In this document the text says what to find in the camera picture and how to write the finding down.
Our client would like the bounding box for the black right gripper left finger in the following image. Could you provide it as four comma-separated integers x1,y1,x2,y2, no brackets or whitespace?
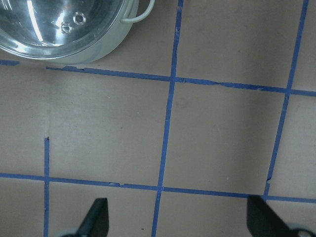
77,198,109,237

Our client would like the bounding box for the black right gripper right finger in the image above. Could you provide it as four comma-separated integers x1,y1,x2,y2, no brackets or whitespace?
246,196,300,237

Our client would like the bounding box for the pale green cooking pot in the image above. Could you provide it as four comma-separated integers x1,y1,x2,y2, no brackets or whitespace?
0,0,156,65

